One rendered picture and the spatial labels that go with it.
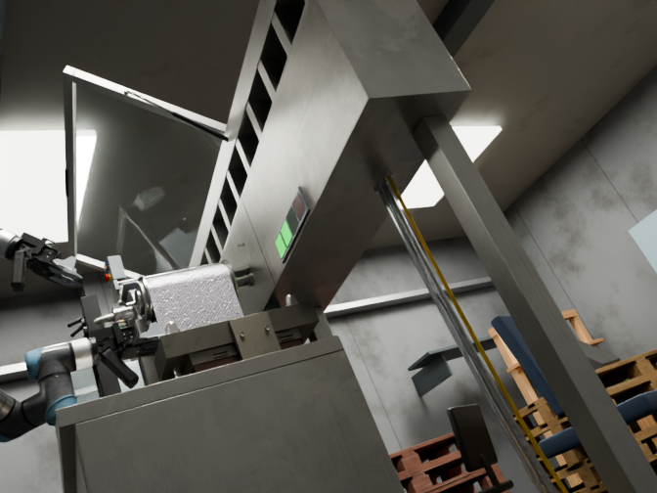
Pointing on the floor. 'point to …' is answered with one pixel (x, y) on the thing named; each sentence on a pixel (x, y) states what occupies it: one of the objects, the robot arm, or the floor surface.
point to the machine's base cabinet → (243, 438)
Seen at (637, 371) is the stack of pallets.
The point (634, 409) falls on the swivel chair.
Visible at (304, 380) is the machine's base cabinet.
